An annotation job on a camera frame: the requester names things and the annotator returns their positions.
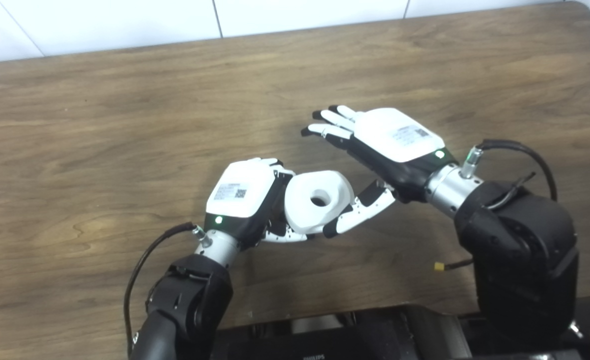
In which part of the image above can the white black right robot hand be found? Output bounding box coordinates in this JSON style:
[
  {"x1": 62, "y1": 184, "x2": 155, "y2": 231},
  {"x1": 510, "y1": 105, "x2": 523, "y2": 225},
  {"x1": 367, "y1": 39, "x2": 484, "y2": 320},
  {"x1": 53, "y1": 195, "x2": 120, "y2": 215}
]
[{"x1": 301, "y1": 105, "x2": 458, "y2": 239}]

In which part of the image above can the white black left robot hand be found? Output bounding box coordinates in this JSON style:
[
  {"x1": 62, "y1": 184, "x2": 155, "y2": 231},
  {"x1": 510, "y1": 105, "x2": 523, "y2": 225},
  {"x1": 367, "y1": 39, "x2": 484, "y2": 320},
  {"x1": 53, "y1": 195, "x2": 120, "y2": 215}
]
[{"x1": 204, "y1": 157, "x2": 316, "y2": 248}]

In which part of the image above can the round white piece with holes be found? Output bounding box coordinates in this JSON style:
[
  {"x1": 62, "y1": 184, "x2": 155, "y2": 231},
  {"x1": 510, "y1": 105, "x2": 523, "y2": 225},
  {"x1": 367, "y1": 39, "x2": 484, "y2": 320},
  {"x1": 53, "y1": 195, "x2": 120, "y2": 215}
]
[{"x1": 284, "y1": 170, "x2": 356, "y2": 236}]

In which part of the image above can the black robot torso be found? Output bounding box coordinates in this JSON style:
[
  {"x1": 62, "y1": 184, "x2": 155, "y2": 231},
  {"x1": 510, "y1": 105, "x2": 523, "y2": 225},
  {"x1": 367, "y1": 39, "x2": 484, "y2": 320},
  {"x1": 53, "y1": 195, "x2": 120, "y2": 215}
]
[{"x1": 210, "y1": 292, "x2": 590, "y2": 360}]

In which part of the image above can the thin black right arm wire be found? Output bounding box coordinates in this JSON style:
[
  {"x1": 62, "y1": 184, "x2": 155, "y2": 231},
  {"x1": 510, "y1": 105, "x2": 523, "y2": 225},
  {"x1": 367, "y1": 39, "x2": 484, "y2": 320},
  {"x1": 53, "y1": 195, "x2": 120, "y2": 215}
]
[{"x1": 485, "y1": 172, "x2": 536, "y2": 208}]

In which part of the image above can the thick black left wrist cable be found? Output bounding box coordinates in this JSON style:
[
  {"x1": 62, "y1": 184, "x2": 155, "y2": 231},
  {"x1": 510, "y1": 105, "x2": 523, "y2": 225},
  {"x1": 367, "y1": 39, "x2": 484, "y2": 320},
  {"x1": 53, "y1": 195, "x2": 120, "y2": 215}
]
[{"x1": 123, "y1": 222, "x2": 211, "y2": 360}]

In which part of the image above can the thick black wrist cable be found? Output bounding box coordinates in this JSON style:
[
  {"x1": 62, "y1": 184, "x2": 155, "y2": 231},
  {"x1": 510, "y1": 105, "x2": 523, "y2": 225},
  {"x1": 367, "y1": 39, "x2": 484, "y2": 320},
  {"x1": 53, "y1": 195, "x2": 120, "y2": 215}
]
[
  {"x1": 462, "y1": 139, "x2": 558, "y2": 201},
  {"x1": 123, "y1": 222, "x2": 211, "y2": 360}
]

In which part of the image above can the yellow connector with black wire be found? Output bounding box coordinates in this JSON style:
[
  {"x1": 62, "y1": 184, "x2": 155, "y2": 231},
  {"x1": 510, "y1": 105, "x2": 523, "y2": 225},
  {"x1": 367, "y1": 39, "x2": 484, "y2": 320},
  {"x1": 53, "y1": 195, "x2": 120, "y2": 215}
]
[{"x1": 434, "y1": 257, "x2": 476, "y2": 272}]

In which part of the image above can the thick black right wrist cable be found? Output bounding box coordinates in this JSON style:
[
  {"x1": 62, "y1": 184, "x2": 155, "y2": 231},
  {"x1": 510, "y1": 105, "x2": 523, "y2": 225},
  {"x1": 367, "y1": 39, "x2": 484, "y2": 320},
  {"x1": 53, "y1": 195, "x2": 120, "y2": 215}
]
[{"x1": 462, "y1": 139, "x2": 558, "y2": 201}]

